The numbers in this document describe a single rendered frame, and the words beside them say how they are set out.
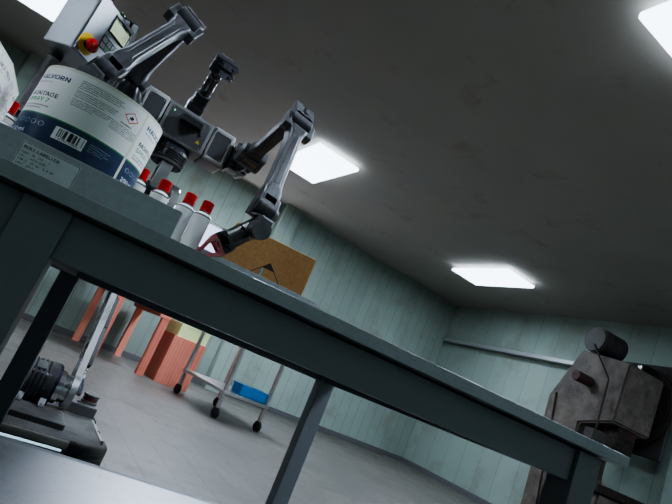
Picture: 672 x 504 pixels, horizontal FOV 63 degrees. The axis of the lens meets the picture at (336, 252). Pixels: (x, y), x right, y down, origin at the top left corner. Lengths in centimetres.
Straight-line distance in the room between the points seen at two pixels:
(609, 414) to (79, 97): 710
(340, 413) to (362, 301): 211
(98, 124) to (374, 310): 980
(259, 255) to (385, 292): 890
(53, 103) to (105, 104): 7
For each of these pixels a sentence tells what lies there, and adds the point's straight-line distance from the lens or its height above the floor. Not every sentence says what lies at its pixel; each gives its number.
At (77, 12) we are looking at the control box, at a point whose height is 139.
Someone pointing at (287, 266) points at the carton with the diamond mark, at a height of 106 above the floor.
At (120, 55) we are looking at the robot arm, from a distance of 164.
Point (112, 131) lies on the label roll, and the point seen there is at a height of 96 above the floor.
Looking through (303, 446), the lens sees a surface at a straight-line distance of 215.
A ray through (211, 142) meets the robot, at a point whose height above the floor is 145.
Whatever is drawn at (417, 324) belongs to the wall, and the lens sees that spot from 1121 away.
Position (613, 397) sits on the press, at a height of 194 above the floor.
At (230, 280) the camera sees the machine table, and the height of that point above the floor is 81.
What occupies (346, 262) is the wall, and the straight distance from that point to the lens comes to 1019.
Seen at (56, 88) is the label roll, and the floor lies 99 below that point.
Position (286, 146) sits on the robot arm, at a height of 137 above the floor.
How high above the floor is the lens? 73
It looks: 13 degrees up
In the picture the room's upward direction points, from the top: 23 degrees clockwise
